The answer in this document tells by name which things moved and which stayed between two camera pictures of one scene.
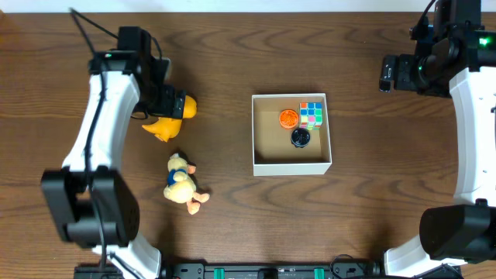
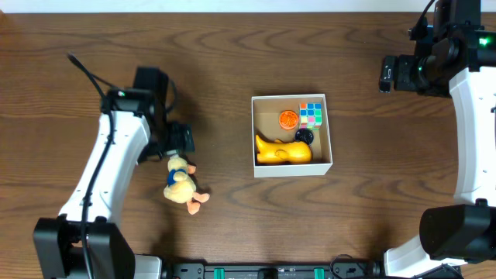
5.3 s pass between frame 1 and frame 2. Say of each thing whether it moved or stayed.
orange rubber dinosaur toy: moved
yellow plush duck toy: stayed
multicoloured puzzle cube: stayed
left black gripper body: moved
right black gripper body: stayed
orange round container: stayed
